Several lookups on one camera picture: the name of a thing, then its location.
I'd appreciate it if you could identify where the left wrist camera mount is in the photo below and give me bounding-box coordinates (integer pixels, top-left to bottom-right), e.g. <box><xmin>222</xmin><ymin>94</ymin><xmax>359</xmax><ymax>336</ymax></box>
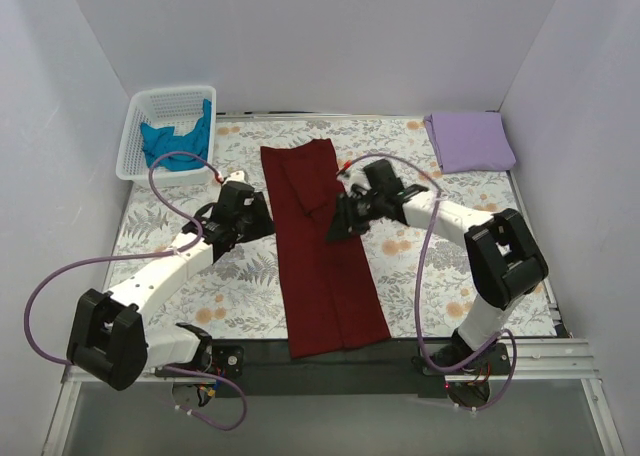
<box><xmin>216</xmin><ymin>170</ymin><xmax>248</xmax><ymax>186</ymax></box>

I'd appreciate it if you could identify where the aluminium front rail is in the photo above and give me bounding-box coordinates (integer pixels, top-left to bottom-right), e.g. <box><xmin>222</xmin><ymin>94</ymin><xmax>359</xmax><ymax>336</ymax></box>
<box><xmin>63</xmin><ymin>338</ymin><xmax>601</xmax><ymax>382</ymax></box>

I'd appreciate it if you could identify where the dark red t-shirt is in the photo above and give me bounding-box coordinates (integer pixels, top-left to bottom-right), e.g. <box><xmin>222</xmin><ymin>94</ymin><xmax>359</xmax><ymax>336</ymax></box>
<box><xmin>260</xmin><ymin>139</ymin><xmax>390</xmax><ymax>358</ymax></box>

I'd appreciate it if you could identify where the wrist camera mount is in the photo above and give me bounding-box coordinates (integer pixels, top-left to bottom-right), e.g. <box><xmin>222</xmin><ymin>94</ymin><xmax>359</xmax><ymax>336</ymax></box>
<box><xmin>337</xmin><ymin>167</ymin><xmax>370</xmax><ymax>193</ymax></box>
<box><xmin>216</xmin><ymin>170</ymin><xmax>248</xmax><ymax>186</ymax></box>

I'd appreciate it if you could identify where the purple cable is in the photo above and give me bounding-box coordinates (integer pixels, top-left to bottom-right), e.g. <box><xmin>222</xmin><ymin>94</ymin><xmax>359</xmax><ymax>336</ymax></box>
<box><xmin>337</xmin><ymin>154</ymin><xmax>517</xmax><ymax>414</ymax></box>
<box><xmin>24</xmin><ymin>150</ymin><xmax>249</xmax><ymax>431</ymax></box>

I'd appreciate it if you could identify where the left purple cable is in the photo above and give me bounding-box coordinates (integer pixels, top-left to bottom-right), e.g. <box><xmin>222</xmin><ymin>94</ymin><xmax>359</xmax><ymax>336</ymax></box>
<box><xmin>24</xmin><ymin>150</ymin><xmax>249</xmax><ymax>431</ymax></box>

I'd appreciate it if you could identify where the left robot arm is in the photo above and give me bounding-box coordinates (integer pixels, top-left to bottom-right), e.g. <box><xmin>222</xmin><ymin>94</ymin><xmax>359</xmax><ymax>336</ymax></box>
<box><xmin>66</xmin><ymin>171</ymin><xmax>274</xmax><ymax>391</ymax></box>

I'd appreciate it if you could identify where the floral table mat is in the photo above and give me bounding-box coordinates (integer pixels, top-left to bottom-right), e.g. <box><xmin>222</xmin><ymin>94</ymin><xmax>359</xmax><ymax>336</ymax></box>
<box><xmin>97</xmin><ymin>117</ymin><xmax>559</xmax><ymax>340</ymax></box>

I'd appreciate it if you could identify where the folded purple t-shirt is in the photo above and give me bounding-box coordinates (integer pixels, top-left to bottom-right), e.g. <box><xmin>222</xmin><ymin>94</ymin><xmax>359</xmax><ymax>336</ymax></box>
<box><xmin>424</xmin><ymin>111</ymin><xmax>516</xmax><ymax>174</ymax></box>

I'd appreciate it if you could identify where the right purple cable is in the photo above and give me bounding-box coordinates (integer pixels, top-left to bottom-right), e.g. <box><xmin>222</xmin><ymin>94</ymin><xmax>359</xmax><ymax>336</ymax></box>
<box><xmin>337</xmin><ymin>154</ymin><xmax>517</xmax><ymax>414</ymax></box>

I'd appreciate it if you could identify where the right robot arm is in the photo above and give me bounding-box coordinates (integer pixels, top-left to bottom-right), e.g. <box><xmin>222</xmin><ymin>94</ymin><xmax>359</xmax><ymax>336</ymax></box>
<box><xmin>327</xmin><ymin>154</ymin><xmax>549</xmax><ymax>374</ymax></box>

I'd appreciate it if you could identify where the teal t-shirt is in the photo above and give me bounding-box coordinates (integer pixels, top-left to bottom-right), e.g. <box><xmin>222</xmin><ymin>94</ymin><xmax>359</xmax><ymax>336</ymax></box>
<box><xmin>140</xmin><ymin>99</ymin><xmax>212</xmax><ymax>172</ymax></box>

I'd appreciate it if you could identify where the white plastic basket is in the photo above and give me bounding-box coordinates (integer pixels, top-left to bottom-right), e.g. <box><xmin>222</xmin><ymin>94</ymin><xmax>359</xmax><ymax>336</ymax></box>
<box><xmin>116</xmin><ymin>85</ymin><xmax>216</xmax><ymax>188</ymax></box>

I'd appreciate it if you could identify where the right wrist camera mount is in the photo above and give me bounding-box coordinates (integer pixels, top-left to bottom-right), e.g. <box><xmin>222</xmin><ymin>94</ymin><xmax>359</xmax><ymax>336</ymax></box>
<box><xmin>337</xmin><ymin>167</ymin><xmax>370</xmax><ymax>193</ymax></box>

